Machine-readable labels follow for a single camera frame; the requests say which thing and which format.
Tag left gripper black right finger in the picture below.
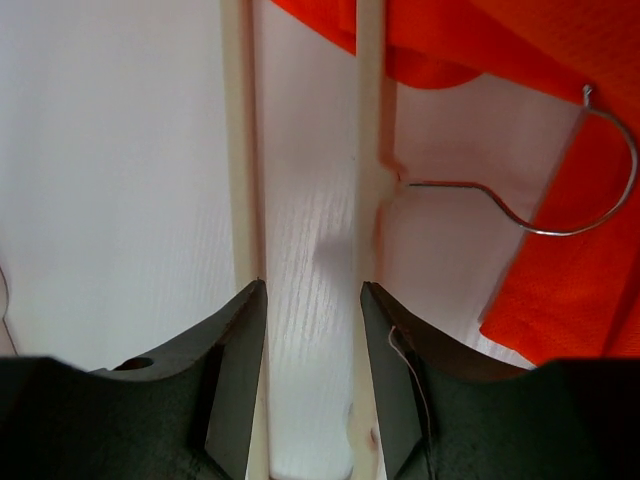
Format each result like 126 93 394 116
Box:
361 282 639 479

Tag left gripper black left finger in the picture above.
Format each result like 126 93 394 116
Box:
1 280 267 479

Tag orange shorts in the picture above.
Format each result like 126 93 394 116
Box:
255 1 639 375

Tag white plastic hanger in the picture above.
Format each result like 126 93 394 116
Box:
219 0 640 480

